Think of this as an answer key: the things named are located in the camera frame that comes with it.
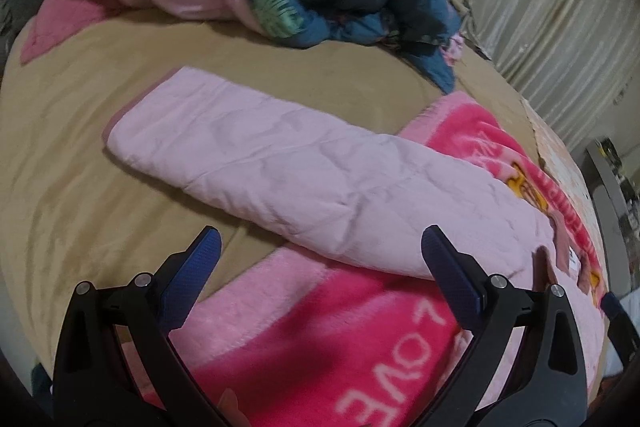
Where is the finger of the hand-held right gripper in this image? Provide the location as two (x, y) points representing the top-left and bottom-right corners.
(601, 291), (639, 365)

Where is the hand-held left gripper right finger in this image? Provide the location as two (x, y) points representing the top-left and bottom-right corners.
(412, 224), (588, 427)

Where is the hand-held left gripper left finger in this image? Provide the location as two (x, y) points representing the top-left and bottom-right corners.
(52, 226), (236, 427)

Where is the light pink quilted garment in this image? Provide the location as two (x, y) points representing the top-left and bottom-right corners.
(102, 66), (608, 380)

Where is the grey desk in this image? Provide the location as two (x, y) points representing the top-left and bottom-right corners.
(582, 137), (640, 298)

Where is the pink printed fleece blanket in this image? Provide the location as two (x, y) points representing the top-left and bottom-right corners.
(120, 91), (610, 427)

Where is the black yellow box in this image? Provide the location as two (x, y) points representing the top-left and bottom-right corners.
(596, 137), (625, 168)

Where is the bed with tan sheet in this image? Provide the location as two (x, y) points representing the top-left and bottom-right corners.
(0, 0), (613, 408)

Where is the orange printed mat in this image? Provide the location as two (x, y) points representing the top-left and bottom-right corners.
(520, 97), (586, 188)

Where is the dark pink pillow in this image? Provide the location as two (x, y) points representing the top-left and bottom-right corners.
(20, 0), (126, 65)

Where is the cream pleated curtain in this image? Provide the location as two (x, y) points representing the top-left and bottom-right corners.
(457, 0), (640, 152)

